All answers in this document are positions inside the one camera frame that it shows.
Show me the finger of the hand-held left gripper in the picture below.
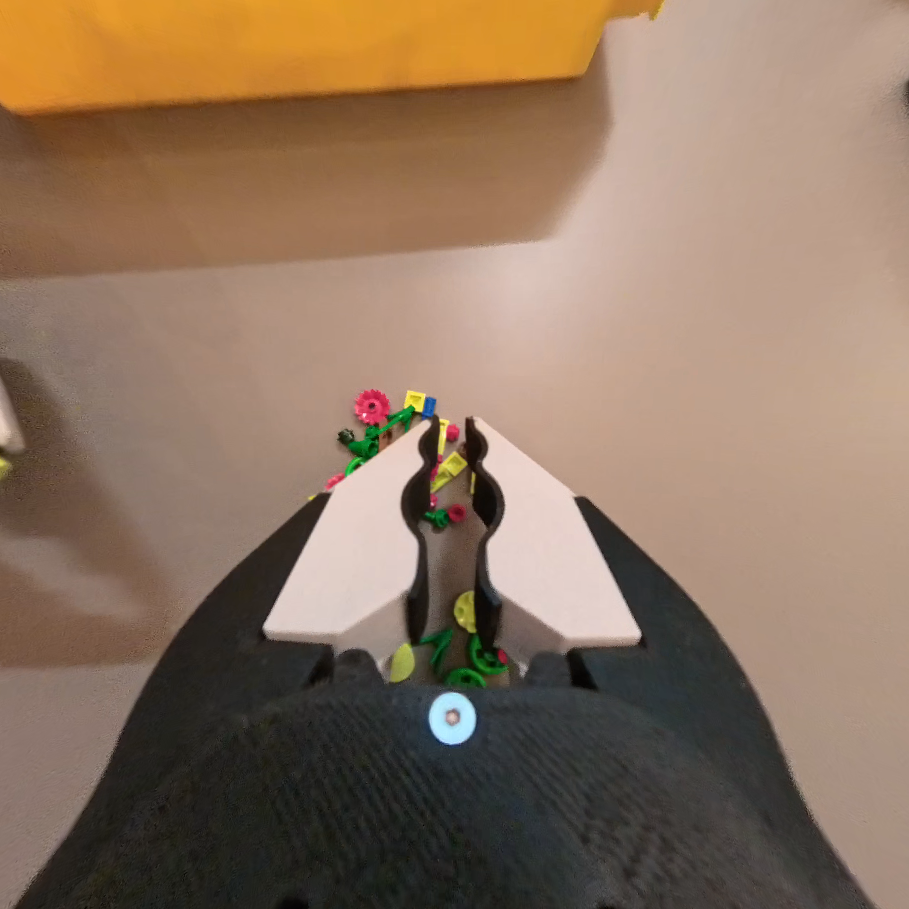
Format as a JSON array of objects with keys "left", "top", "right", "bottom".
[{"left": 0, "top": 358, "right": 29, "bottom": 455}]

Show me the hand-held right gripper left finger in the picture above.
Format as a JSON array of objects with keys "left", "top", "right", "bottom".
[{"left": 263, "top": 415, "right": 441, "bottom": 661}]

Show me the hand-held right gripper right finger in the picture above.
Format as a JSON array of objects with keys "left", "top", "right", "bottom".
[{"left": 463, "top": 415, "right": 643, "bottom": 661}]

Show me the heap of small flower pieces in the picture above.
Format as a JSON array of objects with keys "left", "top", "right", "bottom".
[{"left": 305, "top": 387, "right": 514, "bottom": 691}]

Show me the yellow plastic bin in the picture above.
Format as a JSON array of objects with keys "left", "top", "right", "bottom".
[{"left": 0, "top": 0, "right": 666, "bottom": 116}]

